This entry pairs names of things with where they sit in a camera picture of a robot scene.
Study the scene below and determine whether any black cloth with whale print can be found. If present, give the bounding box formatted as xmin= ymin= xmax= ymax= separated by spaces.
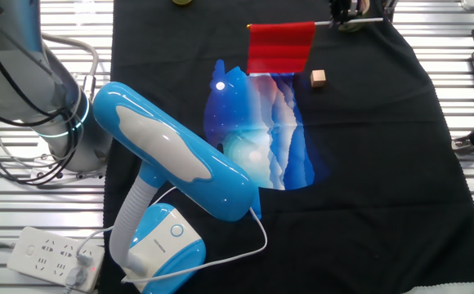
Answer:
xmin=97 ymin=0 xmax=474 ymax=294

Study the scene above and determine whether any grey power plug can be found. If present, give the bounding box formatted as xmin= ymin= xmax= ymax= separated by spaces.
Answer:
xmin=63 ymin=267 xmax=87 ymax=294

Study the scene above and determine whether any red flag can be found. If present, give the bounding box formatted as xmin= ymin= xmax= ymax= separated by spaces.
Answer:
xmin=246 ymin=16 xmax=385 ymax=75

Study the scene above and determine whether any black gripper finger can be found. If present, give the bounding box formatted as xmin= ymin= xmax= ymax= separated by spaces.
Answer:
xmin=347 ymin=0 xmax=363 ymax=20
xmin=329 ymin=0 xmax=349 ymax=28

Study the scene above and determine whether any thick grey robot cable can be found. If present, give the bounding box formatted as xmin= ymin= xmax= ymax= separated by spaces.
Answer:
xmin=42 ymin=32 xmax=100 ymax=102

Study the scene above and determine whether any blue white desk lamp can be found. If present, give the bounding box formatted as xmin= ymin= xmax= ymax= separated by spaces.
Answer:
xmin=92 ymin=81 xmax=262 ymax=294

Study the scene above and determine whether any green tape roll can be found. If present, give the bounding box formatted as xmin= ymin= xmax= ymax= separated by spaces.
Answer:
xmin=338 ymin=0 xmax=371 ymax=33

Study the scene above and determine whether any white lamp cable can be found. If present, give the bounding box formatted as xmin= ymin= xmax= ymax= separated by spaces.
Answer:
xmin=75 ymin=185 xmax=269 ymax=285

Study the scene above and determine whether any white power strip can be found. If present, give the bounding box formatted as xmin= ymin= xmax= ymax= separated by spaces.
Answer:
xmin=7 ymin=226 xmax=105 ymax=293

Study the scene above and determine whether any small wooden cube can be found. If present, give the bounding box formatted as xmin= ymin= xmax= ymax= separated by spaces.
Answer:
xmin=310 ymin=69 xmax=327 ymax=88

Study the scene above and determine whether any aluminium frame bar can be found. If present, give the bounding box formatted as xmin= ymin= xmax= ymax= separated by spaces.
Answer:
xmin=382 ymin=0 xmax=400 ymax=22

